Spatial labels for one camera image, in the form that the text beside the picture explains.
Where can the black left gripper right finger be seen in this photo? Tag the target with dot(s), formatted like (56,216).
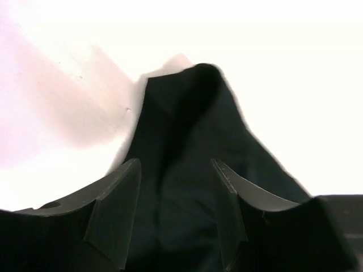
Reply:
(240,209)

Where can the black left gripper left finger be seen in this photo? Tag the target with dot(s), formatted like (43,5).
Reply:
(88,229)

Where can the black t-shirt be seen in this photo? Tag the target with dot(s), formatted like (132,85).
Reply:
(187,120)

